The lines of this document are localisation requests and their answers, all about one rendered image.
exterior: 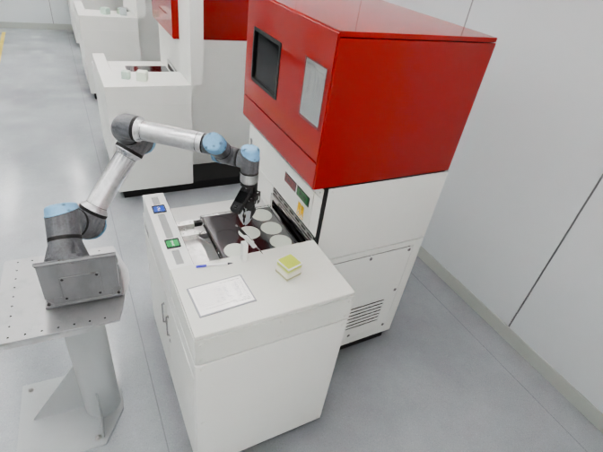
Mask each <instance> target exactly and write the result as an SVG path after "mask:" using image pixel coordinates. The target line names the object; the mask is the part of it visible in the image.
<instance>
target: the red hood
mask: <svg viewBox="0 0 603 452"><path fill-rule="evenodd" d="M496 40H497V38H496V37H493V36H490V35H487V34H484V33H482V32H479V31H476V30H471V29H469V28H466V27H462V26H459V25H457V24H454V23H451V22H446V21H444V20H441V19H438V18H435V17H432V16H430V15H427V14H424V13H419V12H416V11H413V10H410V9H407V8H405V7H402V6H399V5H396V4H392V3H389V2H386V1H383V0H249V13H248V30H247V48H246V65H245V83H244V101H243V115H244V116H245V117H246V118H247V119H248V120H249V121H250V122H251V123H252V124H253V125H254V126H255V128H256V129H257V130H258V131H259V132H260V133H261V134H262V135H263V136H264V137H265V138H266V139H267V140H268V141H269V142H270V143H271V144H272V145H273V146H274V147H275V148H276V150H277V151H278V152H279V153H280V154H281V155H282V156H283V157H284V158H285V159H286V160H287V162H288V163H289V164H290V165H291V166H292V167H293V168H294V169H295V170H296V171H297V172H298V173H299V175H300V176H301V177H302V178H303V179H304V180H305V181H306V182H307V183H308V184H309V185H310V187H311V188H312V189H313V190H315V189H321V188H327V187H339V186H345V185H351V184H357V183H363V182H370V181H375V180H382V179H388V178H399V177H405V176H412V175H418V174H424V173H430V172H436V171H443V170H448V169H449V167H450V164H451V162H452V159H453V156H454V154H455V151H456V149H457V147H458V144H459V140H460V137H461V135H462V133H463V130H464V127H465V125H466V123H467V120H468V116H469V113H470V111H471V109H472V107H473V104H474V101H475V99H476V95H477V93H478V90H479V87H480V85H481V82H482V80H483V78H484V75H485V71H486V68H487V66H488V64H489V61H490V58H491V56H492V54H493V52H494V47H495V45H496V43H494V42H496Z"/></svg>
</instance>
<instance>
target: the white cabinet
mask: <svg viewBox="0 0 603 452"><path fill-rule="evenodd" d="M144 231H145V239H146V248H147V256H148V265H149V274H150V282H151V290H152V298H153V314H154V317H155V321H156V324H157V327H158V330H159V334H160V338H161V340H162V346H163V350H164V352H165V356H166V359H167V362H168V365H169V369H170V374H171V377H172V381H173V384H174V387H175V390H176V394H177V397H178V400H179V406H180V410H181V412H182V416H183V419H184V422H185V425H186V429H187V432H188V437H189V441H190V444H191V447H192V450H193V452H241V451H242V450H244V449H247V448H250V447H253V446H255V445H257V444H259V443H261V442H263V441H266V440H268V439H271V438H273V437H276V436H278V435H280V434H283V433H285V432H287V431H289V430H292V429H295V428H297V427H299V426H302V425H303V424H305V423H308V422H312V421H314V420H316V419H318V418H319V417H320V415H321V412H322V408H323V405H324V402H325V399H326V395H327V392H328V387H329V383H330V380H331V377H332V374H333V370H334V367H335V364H336V358H337V355H338V352H339V349H340V345H341V343H342V339H343V336H344V332H345V327H346V324H347V320H348V318H345V319H342V320H339V321H337V322H334V323H330V324H327V325H324V326H320V327H316V328H313V329H311V330H308V331H305V332H302V333H299V334H296V335H291V336H288V337H285V338H282V339H279V340H276V341H273V342H271V343H265V344H262V345H260V346H257V347H254V348H250V349H248V350H245V351H242V352H237V353H234V354H231V355H228V356H225V357H222V358H219V359H216V360H213V361H209V362H206V363H202V364H199V365H195V364H194V362H193V359H192V356H191V353H190V350H189V348H188V343H187V340H186V337H185V335H184V332H183V329H182V326H181V323H180V321H179V317H178V314H177V311H176V309H175V306H174V303H173V300H172V297H171V296H170V292H169V289H168V286H167V283H166V281H165V278H164V275H163V272H162V268H161V265H160V262H159V259H158V257H157V254H156V251H155V249H154V246H153V242H152V239H151V236H150V233H149V230H148V228H147V225H146V222H145V219H144Z"/></svg>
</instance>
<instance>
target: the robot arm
mask: <svg viewBox="0 0 603 452"><path fill-rule="evenodd" d="M110 129H111V133H112V134H113V136H114V137H115V139H116V140H117V142H116V143H115V146H116V151H115V153H114V155H113V156H112V158H111V160H110V161H109V164H108V165H107V167H106V169H105V170H104V171H103V173H102V174H101V176H100V178H99V180H98V182H97V183H96V185H95V187H94V188H93V190H92V191H91V193H90V195H89V196H88V198H87V200H86V201H82V202H81V203H79V205H78V204H77V203H75V202H68V203H60V204H51V205H48V206H46V207H45V208H44V216H43V218H44V221H45V228H46V235H47V243H48V246H47V250H46V255H45V258H44V262H47V261H54V260H60V259H67V258H73V257H79V256H89V253H88V251H87V249H86V247H85V245H84V244H83V239H97V238H98V237H100V236H101V235H102V234H103V233H104V232H105V230H106V228H107V223H106V222H107V221H106V219H107V217H108V213H107V210H108V208H109V206H110V204H111V202H112V200H113V199H114V197H115V195H116V194H117V192H118V191H119V189H120V187H121V186H122V184H123V182H124V181H125V179H126V177H127V175H128V173H129V172H130V170H131V169H132V168H133V166H134V164H135V162H136V161H139V160H141V159H142V158H143V157H144V155H145V154H147V153H148V152H151V151H152V150H153V149H154V147H155V145H156V144H157V143H159V144H164V145H168V146H172V147H177V148H180V149H185V150H190V151H193V152H201V153H205V154H210V155H211V159H212V161H216V162H218V163H222V164H227V165H231V166H234V167H239V168H240V185H241V186H242V188H241V189H240V191H239V193H238V194H237V196H236V197H235V199H234V201H233V203H232V205H231V207H230V209H231V211H232V212H233V213H236V214H238V215H239V218H240V220H241V222H242V224H243V225H245V226H246V225H247V224H248V223H249V222H250V220H251V219H252V216H253V215H254V213H255V211H256V208H255V204H256V202H257V200H258V197H259V200H258V203H259V202H260V193H261V192H260V191H258V170H259V161H260V150H259V148H258V147H257V146H256V145H254V144H244V145H243V146H242V147H241V148H236V147H232V146H230V145H229V144H228V143H227V142H226V141H225V139H224V138H223V137H222V136H221V135H219V134H217V133H215V132H212V133H208V134H207V133H202V132H198V131H193V130H188V129H185V128H180V127H175V126H168V125H164V124H159V123H154V122H151V121H146V120H145V119H144V118H143V117H139V116H134V115H130V114H121V115H118V116H116V117H115V118H114V119H113V121H112V123H111V127H110ZM245 214H246V218H245ZM244 218H245V219H244Z"/></svg>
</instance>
